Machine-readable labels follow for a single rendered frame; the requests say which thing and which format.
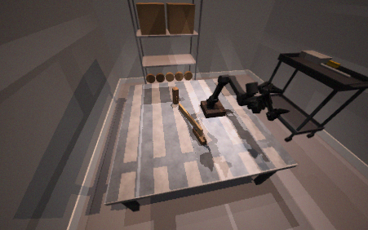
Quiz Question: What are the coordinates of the brown wooden post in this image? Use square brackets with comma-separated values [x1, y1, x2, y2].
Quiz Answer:
[172, 87, 206, 145]

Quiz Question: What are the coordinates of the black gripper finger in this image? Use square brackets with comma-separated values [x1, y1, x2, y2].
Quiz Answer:
[270, 108, 289, 119]
[263, 83, 285, 94]

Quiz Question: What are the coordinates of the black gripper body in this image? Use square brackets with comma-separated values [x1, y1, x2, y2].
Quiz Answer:
[254, 81, 281, 121]

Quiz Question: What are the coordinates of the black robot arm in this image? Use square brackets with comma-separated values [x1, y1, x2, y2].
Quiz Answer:
[206, 74, 264, 113]

